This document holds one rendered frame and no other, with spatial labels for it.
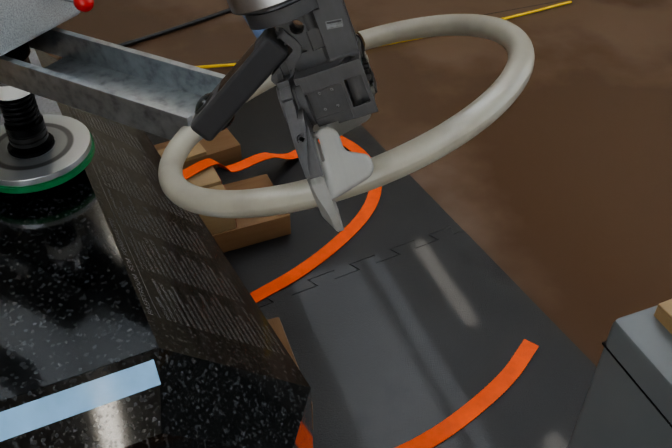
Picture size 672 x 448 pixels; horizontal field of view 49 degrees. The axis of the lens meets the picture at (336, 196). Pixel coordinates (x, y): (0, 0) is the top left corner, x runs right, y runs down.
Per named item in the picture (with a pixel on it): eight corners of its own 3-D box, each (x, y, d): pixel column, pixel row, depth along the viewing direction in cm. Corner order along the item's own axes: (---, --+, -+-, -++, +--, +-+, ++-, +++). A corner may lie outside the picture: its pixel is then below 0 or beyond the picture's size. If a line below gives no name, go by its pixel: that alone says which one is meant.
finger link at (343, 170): (385, 214, 63) (357, 113, 64) (320, 233, 64) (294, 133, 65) (390, 216, 66) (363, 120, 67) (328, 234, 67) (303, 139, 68)
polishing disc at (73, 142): (-51, 158, 136) (-53, 152, 136) (45, 107, 149) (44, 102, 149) (19, 201, 127) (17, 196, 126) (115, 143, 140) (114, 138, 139)
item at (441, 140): (89, 220, 92) (77, 200, 91) (295, 53, 125) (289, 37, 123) (435, 228, 63) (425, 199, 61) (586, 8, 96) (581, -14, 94)
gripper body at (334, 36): (380, 119, 65) (335, -10, 60) (290, 148, 67) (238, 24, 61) (378, 89, 72) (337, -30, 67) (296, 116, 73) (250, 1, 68)
